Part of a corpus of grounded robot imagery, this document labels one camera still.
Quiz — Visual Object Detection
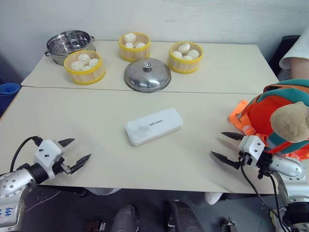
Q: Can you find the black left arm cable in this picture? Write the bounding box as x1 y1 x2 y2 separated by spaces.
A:
9 136 43 171

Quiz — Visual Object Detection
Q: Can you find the steel pot lid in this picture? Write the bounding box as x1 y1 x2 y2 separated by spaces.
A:
123 58 172 93

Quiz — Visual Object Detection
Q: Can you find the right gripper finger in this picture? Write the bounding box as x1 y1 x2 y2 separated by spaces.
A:
221 131 245 142
210 150 241 170

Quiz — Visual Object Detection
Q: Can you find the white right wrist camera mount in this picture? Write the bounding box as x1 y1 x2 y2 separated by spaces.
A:
239 135 267 168

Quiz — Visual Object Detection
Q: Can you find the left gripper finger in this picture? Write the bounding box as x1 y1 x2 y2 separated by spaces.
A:
57 138 76 148
70 153 92 174

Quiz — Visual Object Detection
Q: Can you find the brown plush toy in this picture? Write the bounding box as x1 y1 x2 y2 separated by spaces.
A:
269 101 309 143

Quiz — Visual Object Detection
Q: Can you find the grey rounded shape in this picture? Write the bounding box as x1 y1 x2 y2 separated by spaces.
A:
112 204 140 232

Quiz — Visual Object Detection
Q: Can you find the steel steamer pot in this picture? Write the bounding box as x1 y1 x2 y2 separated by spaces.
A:
44 29 97 66

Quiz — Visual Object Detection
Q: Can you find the orange and teal backpack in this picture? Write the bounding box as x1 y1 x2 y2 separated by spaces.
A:
228 78 309 162

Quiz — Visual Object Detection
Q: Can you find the white rectangular case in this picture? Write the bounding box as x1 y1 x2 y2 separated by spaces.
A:
124 107 184 146

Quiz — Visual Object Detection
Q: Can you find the black chair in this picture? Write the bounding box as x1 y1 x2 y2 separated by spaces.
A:
267 35 301 82

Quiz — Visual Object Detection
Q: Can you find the bamboo basket with speckled buns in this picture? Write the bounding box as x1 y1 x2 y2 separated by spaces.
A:
63 50 106 86

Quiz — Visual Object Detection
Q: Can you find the bamboo basket with plain buns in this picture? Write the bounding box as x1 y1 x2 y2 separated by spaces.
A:
168 41 204 74

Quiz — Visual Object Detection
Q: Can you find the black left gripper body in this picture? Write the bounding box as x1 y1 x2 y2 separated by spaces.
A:
53 156 73 176

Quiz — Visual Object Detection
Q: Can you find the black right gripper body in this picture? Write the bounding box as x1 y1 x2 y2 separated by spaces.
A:
237 150 254 170

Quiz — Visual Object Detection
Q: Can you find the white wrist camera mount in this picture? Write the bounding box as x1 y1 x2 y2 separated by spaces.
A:
34 139 64 180
239 135 267 168

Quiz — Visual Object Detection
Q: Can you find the dark rounded shape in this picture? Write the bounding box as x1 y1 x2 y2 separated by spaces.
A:
164 200 204 232

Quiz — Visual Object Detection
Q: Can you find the white shirt of person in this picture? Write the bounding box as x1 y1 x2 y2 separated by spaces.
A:
279 29 309 69

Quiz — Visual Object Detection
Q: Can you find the bamboo basket with cut buns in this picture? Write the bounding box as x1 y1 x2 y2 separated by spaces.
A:
117 31 152 62

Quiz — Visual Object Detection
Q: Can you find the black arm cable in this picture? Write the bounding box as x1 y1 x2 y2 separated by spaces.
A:
240 154 294 232
9 136 43 171

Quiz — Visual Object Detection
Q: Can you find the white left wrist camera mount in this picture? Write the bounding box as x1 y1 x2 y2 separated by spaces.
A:
34 139 64 180

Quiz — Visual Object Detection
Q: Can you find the white rounded table leg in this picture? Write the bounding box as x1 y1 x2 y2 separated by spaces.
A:
92 187 122 197
205 191 224 206

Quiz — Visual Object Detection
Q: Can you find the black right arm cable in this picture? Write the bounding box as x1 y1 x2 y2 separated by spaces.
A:
240 154 294 232

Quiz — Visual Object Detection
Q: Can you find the blue rolled mat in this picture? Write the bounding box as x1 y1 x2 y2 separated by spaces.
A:
0 82 20 117

